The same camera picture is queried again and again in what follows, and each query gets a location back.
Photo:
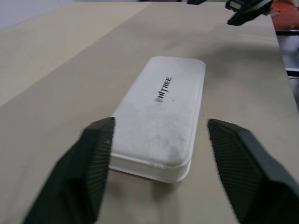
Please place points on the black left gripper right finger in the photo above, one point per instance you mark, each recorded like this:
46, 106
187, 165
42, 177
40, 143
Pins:
252, 177

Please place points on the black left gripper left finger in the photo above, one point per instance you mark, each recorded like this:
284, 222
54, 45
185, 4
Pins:
79, 177

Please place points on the white Unitree pencil case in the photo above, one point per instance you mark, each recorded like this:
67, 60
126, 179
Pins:
163, 130

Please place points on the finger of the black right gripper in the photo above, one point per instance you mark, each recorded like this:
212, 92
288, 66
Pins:
195, 1
250, 12

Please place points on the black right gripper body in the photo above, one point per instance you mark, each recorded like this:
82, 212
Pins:
234, 4

